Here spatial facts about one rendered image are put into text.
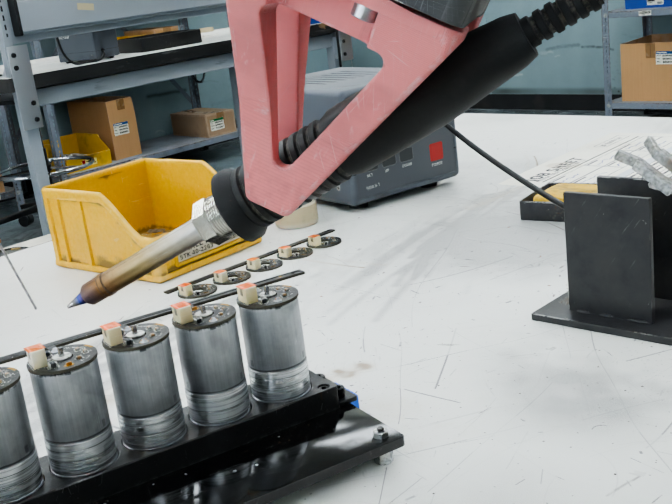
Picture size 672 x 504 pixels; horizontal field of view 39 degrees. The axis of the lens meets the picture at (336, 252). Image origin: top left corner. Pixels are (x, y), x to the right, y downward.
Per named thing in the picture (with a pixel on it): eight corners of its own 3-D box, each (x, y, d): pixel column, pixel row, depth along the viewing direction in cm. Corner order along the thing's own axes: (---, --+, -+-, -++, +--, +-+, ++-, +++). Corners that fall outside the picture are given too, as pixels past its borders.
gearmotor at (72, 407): (130, 481, 35) (105, 354, 34) (66, 506, 34) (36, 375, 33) (109, 457, 37) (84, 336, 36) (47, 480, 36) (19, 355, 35)
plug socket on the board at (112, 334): (130, 341, 35) (127, 324, 35) (108, 347, 35) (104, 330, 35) (123, 335, 36) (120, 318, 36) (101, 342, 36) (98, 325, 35)
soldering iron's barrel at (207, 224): (89, 322, 32) (238, 235, 30) (63, 284, 32) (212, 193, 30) (108, 307, 34) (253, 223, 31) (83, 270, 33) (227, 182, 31)
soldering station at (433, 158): (463, 182, 80) (453, 67, 78) (355, 215, 74) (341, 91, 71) (352, 166, 92) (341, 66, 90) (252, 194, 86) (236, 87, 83)
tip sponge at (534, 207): (650, 203, 67) (649, 182, 67) (625, 225, 63) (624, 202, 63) (549, 200, 72) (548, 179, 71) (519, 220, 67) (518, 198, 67)
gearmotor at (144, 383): (199, 455, 37) (177, 331, 35) (139, 478, 36) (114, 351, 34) (175, 433, 39) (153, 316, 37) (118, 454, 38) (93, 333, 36)
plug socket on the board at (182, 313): (199, 319, 37) (197, 303, 36) (179, 326, 36) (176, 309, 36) (191, 314, 37) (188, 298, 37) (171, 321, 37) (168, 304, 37)
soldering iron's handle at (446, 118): (241, 252, 30) (622, 35, 25) (198, 185, 29) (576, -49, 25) (265, 230, 32) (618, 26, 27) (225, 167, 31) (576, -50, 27)
